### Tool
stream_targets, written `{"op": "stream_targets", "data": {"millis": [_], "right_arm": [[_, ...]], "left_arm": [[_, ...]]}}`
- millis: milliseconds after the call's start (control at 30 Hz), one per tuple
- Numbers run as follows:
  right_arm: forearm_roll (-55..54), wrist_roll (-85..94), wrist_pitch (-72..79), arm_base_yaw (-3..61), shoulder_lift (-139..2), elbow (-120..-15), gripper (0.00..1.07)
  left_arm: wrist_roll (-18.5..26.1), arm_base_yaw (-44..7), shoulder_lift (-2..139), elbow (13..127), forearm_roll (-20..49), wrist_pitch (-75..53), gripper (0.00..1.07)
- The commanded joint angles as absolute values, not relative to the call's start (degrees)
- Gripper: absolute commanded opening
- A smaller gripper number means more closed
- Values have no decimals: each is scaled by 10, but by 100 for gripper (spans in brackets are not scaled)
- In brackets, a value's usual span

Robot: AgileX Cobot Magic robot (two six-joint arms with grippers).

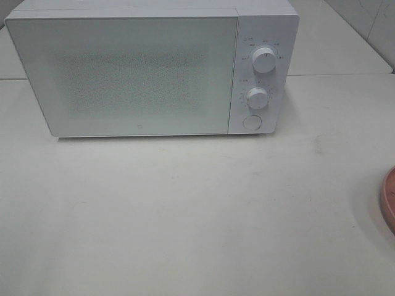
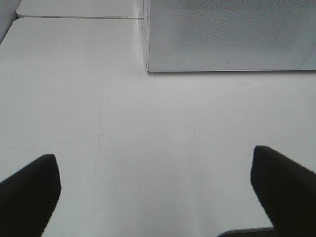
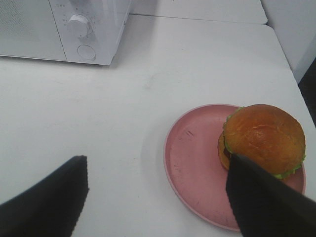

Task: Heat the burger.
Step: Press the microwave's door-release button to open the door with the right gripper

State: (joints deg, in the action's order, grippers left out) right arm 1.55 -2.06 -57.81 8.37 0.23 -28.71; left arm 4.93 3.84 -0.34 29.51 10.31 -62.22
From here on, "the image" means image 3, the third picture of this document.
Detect lower white microwave knob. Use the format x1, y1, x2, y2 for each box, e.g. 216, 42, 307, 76
67, 14, 90, 38

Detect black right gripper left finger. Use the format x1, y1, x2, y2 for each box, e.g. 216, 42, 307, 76
0, 156, 89, 237

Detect round white door button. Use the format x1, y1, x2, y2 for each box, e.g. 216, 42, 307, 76
77, 45, 96, 61

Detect burger with lettuce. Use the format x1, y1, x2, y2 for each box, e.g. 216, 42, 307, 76
218, 104, 306, 180

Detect white microwave oven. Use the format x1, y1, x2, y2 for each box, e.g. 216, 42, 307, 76
0, 0, 131, 66

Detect pink round plate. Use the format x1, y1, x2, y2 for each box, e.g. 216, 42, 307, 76
164, 105, 306, 231

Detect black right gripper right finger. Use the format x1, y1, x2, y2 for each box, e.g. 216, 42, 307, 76
226, 155, 316, 237

